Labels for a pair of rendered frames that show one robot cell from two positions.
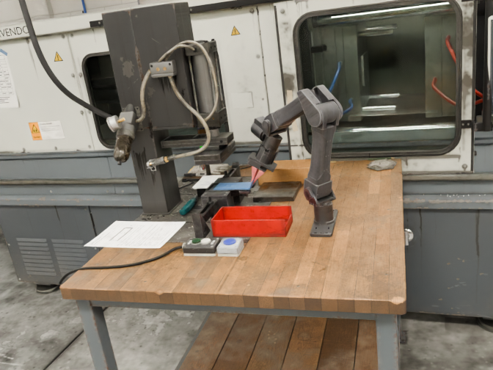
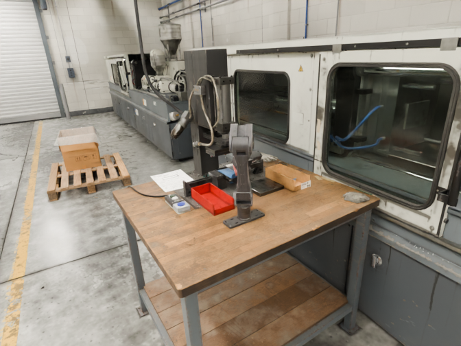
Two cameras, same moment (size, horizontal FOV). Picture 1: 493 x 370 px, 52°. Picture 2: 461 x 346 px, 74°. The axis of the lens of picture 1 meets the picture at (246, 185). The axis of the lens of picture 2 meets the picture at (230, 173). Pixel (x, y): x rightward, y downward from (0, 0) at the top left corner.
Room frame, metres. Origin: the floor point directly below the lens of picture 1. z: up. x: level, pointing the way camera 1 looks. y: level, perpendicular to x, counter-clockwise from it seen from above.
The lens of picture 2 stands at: (0.53, -1.00, 1.63)
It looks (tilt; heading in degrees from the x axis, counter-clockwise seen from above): 22 degrees down; 40
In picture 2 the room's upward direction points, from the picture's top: 3 degrees counter-clockwise
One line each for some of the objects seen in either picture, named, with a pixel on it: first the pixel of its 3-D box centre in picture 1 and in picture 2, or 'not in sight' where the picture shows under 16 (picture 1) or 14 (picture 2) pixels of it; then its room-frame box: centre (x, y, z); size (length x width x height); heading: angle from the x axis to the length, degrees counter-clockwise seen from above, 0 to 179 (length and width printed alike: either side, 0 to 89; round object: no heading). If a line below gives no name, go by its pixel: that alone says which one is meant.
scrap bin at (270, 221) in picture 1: (252, 221); (211, 198); (1.55, 0.00, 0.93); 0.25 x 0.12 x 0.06; 72
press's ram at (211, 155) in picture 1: (193, 126); (216, 128); (1.80, 0.16, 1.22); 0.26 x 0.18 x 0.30; 72
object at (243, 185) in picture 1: (235, 183); (230, 171); (1.76, 0.04, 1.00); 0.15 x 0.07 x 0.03; 72
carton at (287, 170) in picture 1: (290, 172); (287, 177); (2.00, -0.19, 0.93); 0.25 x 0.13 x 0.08; 72
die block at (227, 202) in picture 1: (224, 197); (227, 178); (1.79, 0.09, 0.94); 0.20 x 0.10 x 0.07; 162
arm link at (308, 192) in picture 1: (319, 194); (243, 198); (1.52, -0.23, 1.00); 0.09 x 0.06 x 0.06; 122
